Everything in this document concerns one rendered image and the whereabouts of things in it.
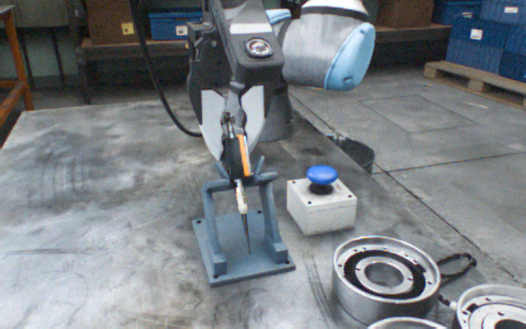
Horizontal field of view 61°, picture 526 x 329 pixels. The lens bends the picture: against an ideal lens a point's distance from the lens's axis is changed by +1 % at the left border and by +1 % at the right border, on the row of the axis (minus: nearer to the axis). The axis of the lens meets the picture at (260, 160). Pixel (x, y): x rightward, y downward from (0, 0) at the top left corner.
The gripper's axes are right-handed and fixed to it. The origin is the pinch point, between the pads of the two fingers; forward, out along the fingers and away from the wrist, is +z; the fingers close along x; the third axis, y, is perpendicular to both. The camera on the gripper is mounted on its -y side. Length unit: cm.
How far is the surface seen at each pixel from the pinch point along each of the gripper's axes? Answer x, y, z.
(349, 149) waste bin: -74, 102, 54
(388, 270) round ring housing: -13.4, -14.0, 9.8
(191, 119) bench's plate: -1.1, 44.1, 11.9
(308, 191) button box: -10.1, 0.3, 7.3
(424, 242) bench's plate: -22.2, -8.5, 11.8
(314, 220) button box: -9.5, -3.1, 9.6
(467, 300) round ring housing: -17.2, -21.1, 8.6
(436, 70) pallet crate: -268, 297, 82
